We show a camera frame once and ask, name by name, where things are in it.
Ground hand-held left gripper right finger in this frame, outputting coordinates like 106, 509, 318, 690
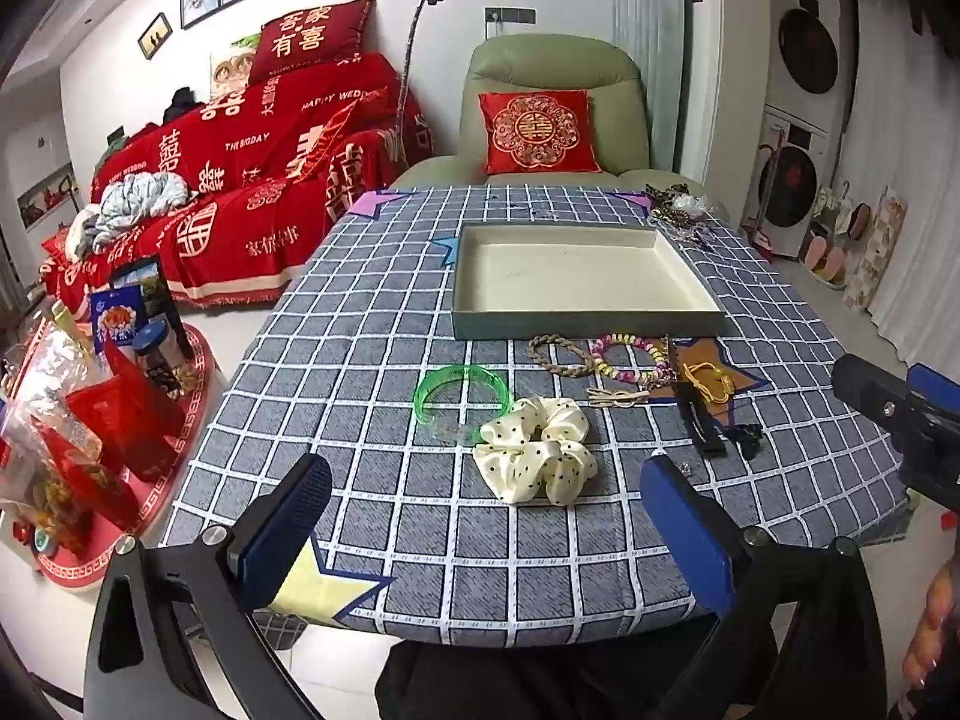
640, 454, 890, 720

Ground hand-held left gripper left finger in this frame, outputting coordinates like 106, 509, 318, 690
84, 452, 335, 720

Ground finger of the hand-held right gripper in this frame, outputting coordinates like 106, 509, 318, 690
831, 352, 917, 432
905, 362, 960, 428

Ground black hair clip yellow knot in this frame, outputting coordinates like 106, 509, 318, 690
670, 337, 740, 457

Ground cream polka dot scrunchie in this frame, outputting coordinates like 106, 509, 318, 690
472, 395, 599, 506

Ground green translucent bangle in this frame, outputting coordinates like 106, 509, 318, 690
414, 364, 515, 445

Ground braided rope bracelet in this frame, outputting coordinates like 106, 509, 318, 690
527, 334, 601, 382

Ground shallow grey cardboard tray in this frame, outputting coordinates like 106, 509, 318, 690
450, 223, 732, 342

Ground pile of assorted jewelry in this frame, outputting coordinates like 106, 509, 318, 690
643, 181, 725, 248

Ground person's right hand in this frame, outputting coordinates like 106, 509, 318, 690
902, 566, 960, 691

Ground red round side table items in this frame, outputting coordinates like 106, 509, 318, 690
34, 322, 218, 590

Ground blue checked tablecloth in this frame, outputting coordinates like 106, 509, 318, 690
157, 184, 912, 650

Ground slipper rack with slippers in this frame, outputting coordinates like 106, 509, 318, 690
802, 180, 875, 290

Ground floral patterned board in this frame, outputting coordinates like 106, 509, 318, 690
844, 187, 908, 312

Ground white curtain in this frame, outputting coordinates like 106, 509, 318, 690
862, 15, 960, 368

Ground beige ribbon bow clip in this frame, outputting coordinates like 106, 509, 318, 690
586, 384, 652, 410

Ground red broom with dustpan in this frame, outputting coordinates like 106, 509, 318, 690
741, 131, 788, 252

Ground red gift bag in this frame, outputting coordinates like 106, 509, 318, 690
66, 375, 187, 481

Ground jar with blue lid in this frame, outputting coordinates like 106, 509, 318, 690
133, 319, 188, 395

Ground white washing machine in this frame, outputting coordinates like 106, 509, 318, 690
742, 109, 837, 260

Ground blue printed box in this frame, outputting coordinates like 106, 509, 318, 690
90, 255, 177, 361

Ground white tumble dryer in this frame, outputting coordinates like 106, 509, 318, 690
769, 0, 856, 121

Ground pile of grey white clothes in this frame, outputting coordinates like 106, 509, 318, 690
66, 172, 188, 256

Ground red printed sofa blanket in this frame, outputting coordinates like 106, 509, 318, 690
41, 52, 436, 308

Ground red embroidered cushion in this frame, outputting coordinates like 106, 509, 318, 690
478, 90, 602, 176

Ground green armchair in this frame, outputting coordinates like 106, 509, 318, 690
390, 34, 732, 222

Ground cartoon print cushion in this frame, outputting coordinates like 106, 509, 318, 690
208, 34, 263, 87

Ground black gooseneck stand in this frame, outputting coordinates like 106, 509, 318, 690
394, 0, 447, 170

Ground red pillow with gold characters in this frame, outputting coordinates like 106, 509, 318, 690
247, 0, 376, 83

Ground colourful bead bracelet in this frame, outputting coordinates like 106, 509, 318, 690
589, 331, 676, 385

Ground small black photo frame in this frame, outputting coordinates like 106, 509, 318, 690
139, 13, 172, 59

